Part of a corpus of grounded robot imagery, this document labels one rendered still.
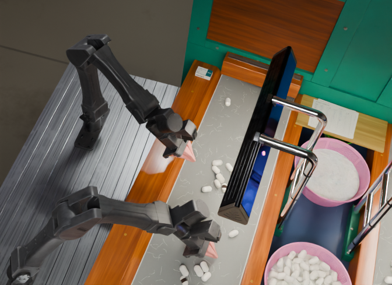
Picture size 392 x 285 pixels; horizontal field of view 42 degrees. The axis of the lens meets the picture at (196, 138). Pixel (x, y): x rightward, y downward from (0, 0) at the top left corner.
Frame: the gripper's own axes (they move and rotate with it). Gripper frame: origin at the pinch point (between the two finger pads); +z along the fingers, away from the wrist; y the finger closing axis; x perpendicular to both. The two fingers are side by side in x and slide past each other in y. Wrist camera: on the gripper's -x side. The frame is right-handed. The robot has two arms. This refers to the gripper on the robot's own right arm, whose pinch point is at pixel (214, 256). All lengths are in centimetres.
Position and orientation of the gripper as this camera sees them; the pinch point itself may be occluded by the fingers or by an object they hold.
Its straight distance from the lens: 159.0
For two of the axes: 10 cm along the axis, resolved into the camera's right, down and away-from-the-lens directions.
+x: -7.0, 2.4, 6.7
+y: 3.2, -7.4, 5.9
